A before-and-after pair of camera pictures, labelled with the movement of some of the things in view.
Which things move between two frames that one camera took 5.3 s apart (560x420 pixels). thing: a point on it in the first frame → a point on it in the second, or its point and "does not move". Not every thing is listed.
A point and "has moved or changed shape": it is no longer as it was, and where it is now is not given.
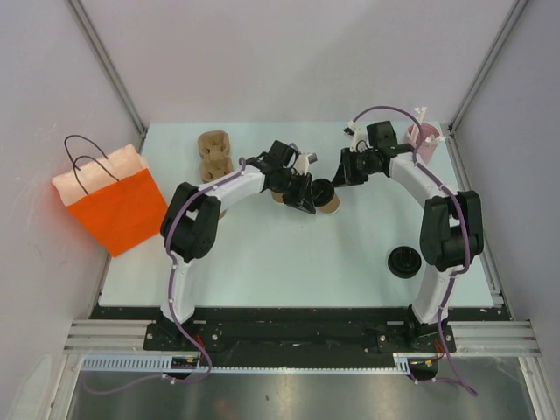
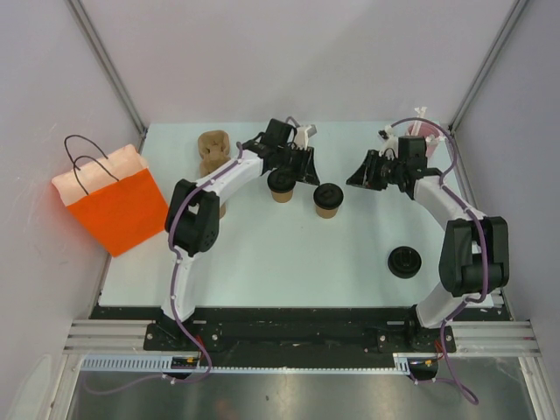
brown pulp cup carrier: [213, 148] does not move
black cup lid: [322, 192] has moved or changed shape
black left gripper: [303, 199] → [305, 171]
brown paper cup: [332, 207] has moved or changed shape
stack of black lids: [404, 262] does not move
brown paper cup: [276, 196] does not move
